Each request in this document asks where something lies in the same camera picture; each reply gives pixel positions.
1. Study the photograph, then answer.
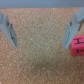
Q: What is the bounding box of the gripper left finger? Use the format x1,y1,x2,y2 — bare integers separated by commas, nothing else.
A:
0,12,18,49

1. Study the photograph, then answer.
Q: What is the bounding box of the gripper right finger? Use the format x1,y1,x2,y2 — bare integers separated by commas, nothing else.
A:
62,12,84,51

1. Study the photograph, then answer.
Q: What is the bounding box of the pink block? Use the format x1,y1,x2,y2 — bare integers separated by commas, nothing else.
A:
67,33,84,57

